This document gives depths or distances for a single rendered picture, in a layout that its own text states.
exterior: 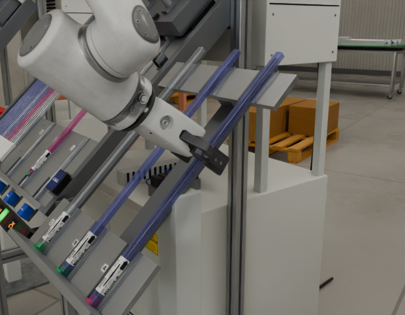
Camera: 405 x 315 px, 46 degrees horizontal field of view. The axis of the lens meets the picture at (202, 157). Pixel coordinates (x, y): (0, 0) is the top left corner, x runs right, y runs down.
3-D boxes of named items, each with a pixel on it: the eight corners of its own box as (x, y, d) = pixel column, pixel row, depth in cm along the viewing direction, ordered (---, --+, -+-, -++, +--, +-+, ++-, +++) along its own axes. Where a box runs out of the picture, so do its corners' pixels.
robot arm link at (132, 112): (150, 71, 61) (166, 84, 63) (118, 67, 68) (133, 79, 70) (117, 127, 60) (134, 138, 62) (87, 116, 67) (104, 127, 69)
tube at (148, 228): (95, 307, 69) (90, 304, 68) (91, 303, 70) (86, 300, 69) (284, 56, 81) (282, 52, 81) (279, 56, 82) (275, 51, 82)
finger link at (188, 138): (199, 134, 63) (220, 152, 67) (162, 121, 68) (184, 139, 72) (195, 142, 63) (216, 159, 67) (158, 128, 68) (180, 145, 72)
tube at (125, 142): (41, 252, 85) (37, 249, 85) (39, 249, 86) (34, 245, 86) (205, 50, 98) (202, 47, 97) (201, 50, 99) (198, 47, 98)
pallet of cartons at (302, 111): (273, 130, 512) (274, 95, 501) (339, 139, 475) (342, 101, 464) (225, 152, 427) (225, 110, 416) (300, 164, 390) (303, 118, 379)
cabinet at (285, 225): (172, 415, 140) (168, 221, 123) (76, 307, 193) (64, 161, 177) (316, 332, 178) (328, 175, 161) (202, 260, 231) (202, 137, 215)
